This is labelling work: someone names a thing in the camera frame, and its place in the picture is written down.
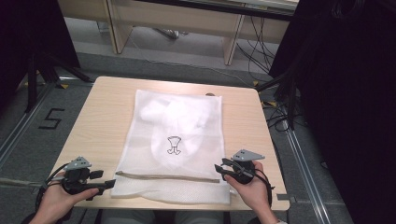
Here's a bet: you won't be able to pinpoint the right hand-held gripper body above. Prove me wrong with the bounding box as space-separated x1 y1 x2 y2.
232 148 266 185

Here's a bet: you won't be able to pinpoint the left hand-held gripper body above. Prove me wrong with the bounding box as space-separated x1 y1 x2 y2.
61 156 94 195

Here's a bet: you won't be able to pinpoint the white mesh laundry bag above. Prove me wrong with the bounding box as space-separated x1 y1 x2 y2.
110 89 232 205

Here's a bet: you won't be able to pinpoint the person's right hand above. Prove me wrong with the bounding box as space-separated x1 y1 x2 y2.
224 161 275 218

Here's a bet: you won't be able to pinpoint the person's left hand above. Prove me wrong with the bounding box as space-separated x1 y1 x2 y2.
35 172 100 223

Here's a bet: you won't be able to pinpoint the person's left leg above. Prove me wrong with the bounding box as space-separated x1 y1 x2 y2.
100 209 156 224

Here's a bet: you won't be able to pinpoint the person's leg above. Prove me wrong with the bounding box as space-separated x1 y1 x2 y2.
173 210 224 224
100 209 156 224

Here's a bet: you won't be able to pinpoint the person's right leg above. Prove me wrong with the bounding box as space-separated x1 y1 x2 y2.
173 210 224 224

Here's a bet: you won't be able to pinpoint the white garment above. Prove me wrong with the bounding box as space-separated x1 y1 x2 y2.
139 95 208 158

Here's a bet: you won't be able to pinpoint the black tripod stand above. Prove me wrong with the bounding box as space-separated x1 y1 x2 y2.
24 52 92 114
256 69 301 131

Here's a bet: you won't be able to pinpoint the black curtain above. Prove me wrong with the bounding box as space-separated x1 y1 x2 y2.
0 0 81 105
269 0 396 224

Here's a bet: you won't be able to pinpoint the beige wooden desk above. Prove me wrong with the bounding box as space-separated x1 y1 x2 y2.
57 0 300 66

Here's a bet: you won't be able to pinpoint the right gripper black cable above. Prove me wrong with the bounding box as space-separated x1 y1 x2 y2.
253 167 276 208

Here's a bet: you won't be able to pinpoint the metal floor rail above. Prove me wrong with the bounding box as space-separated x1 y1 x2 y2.
281 119 333 224
0 83 54 169

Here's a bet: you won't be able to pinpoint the black floor cables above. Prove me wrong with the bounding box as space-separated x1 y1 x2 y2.
262 101 309 133

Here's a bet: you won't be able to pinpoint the black hanging cables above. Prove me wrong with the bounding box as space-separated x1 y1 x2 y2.
235 15 281 82

